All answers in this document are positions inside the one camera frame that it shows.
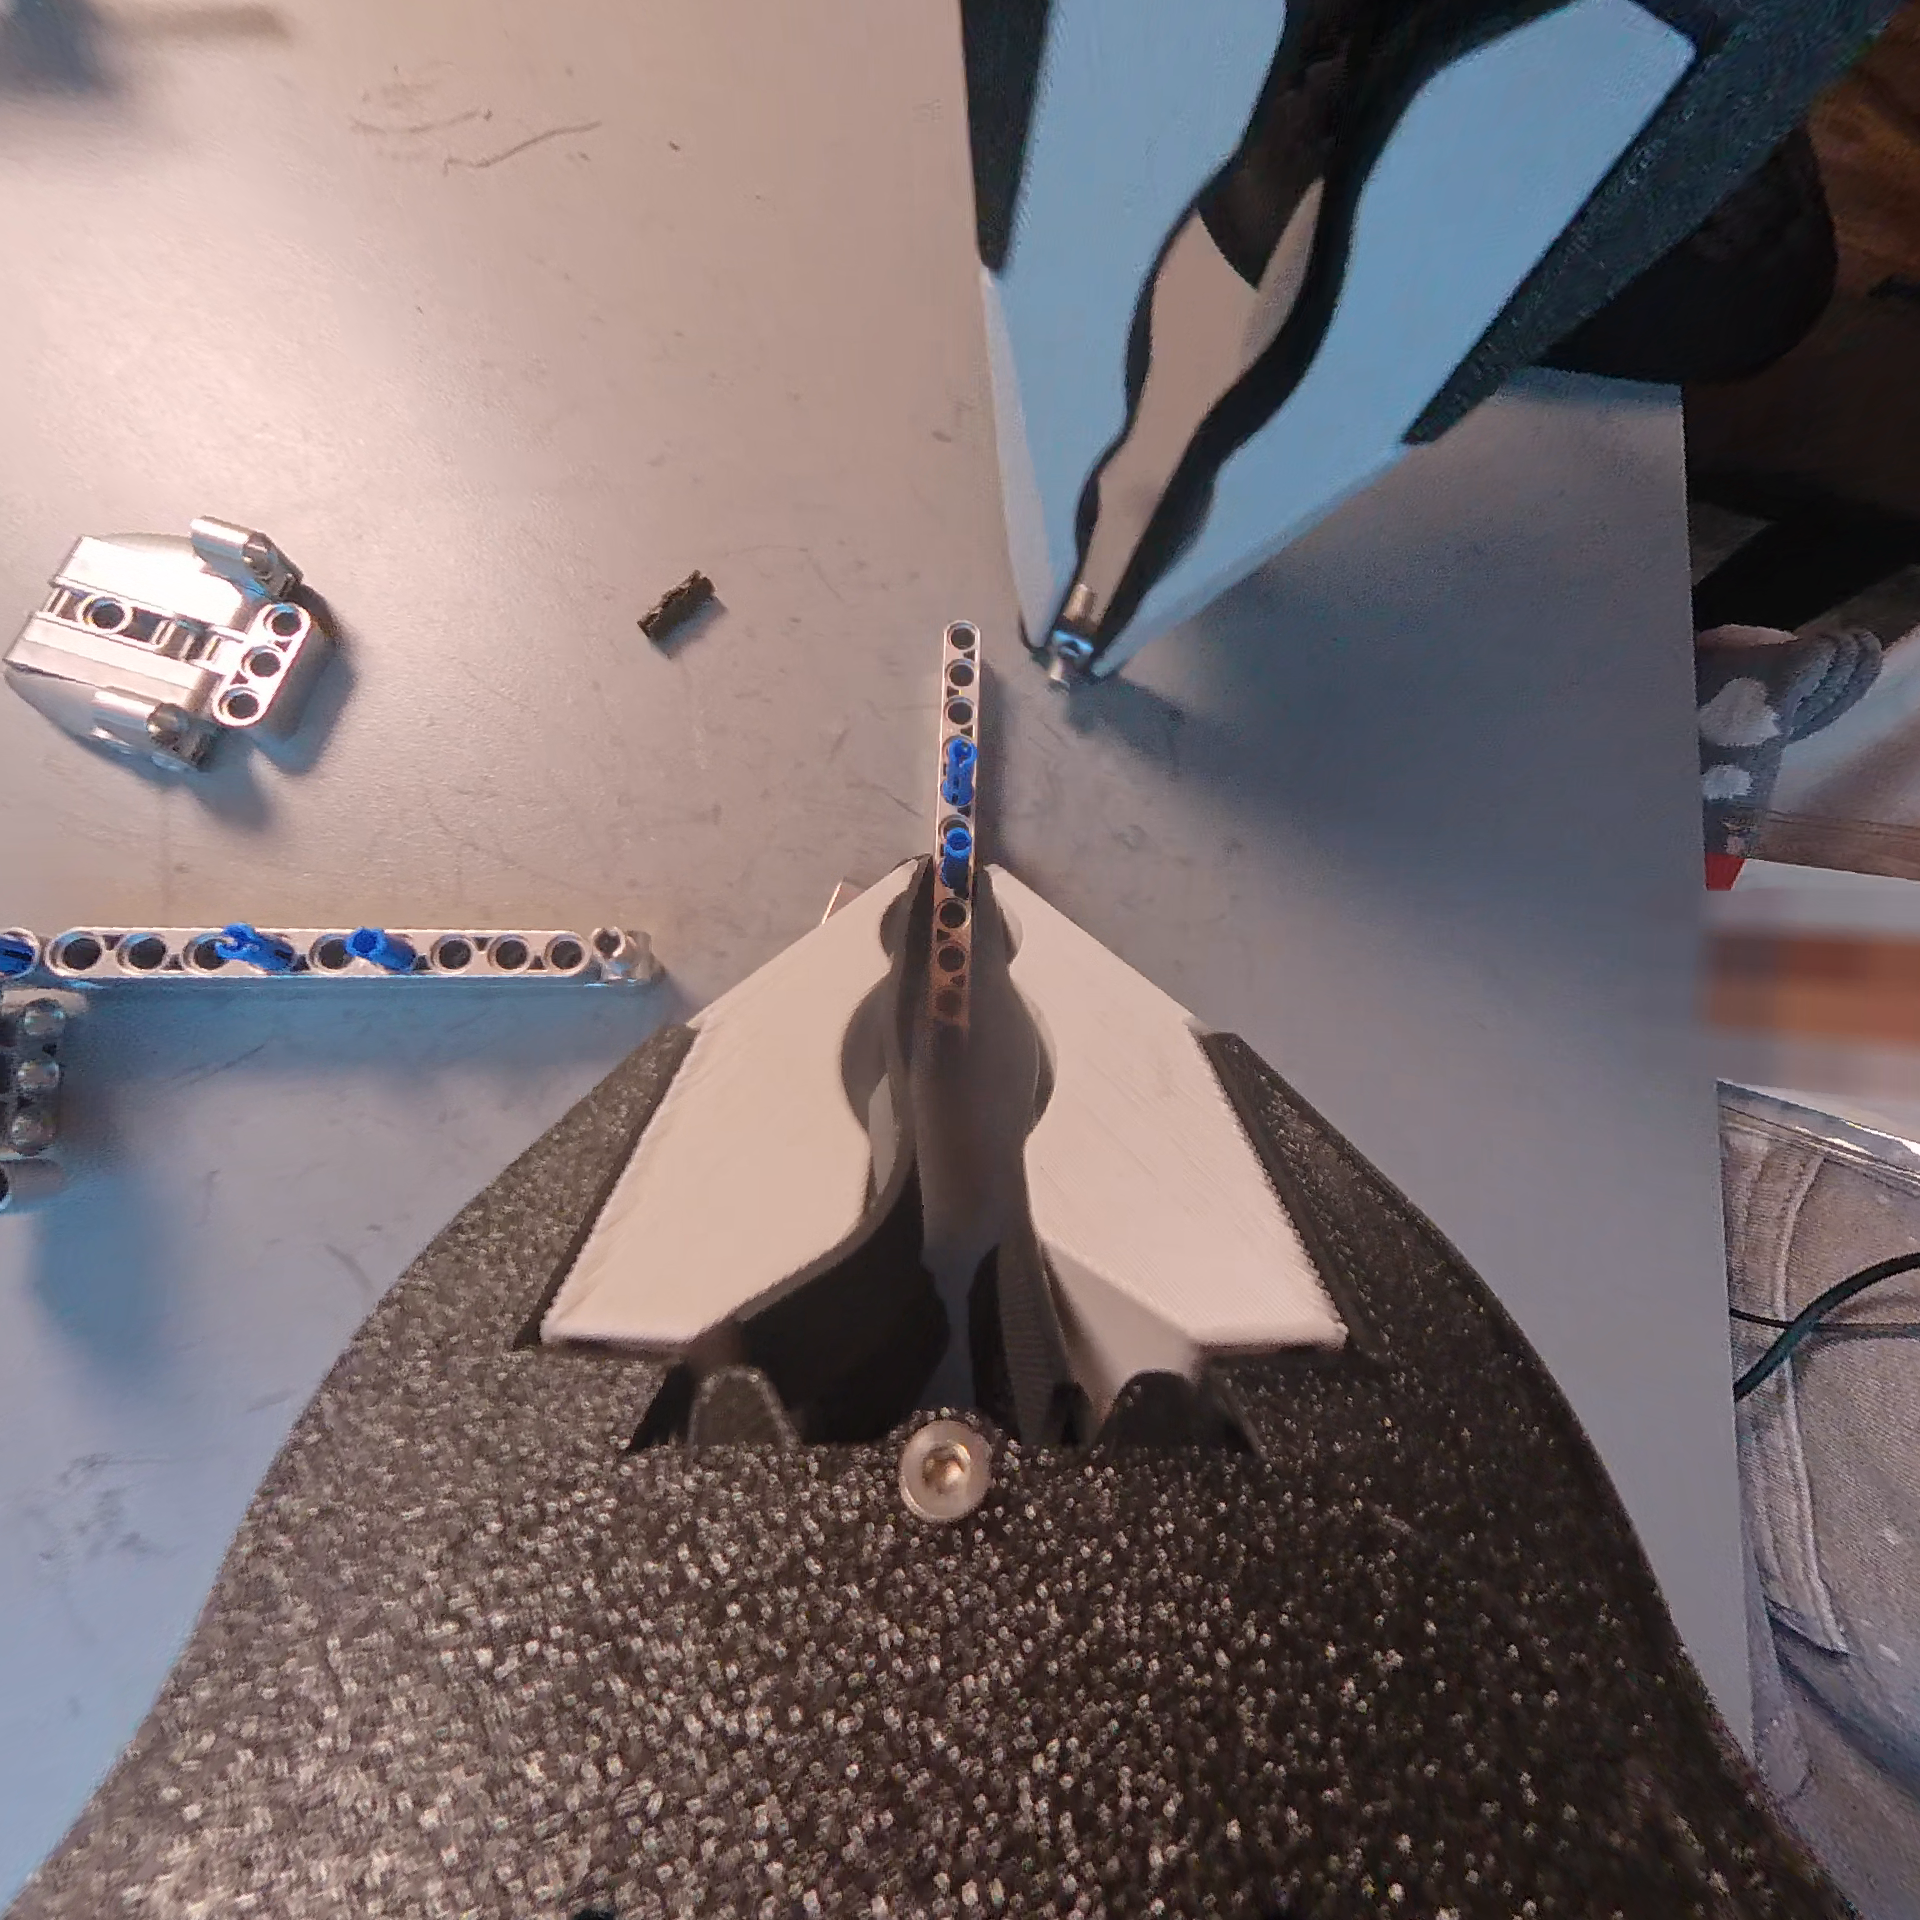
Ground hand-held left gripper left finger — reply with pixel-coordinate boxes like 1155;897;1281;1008
535;856;940;1366

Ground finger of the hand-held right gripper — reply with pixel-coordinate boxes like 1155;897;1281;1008
1085;0;1700;679
980;0;1295;654

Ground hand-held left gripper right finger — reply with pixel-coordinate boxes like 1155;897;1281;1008
982;867;1351;1438

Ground grey holed beam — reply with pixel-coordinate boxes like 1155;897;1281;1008
917;620;998;1051

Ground grey desk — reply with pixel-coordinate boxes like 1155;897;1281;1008
0;0;1756;1848

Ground long grey beam panel assembly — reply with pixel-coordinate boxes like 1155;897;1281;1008
0;919;668;1215

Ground silver curved toy panel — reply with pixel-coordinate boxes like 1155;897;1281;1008
2;515;334;774

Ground thin black cable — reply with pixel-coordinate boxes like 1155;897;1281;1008
1734;1252;1920;1405

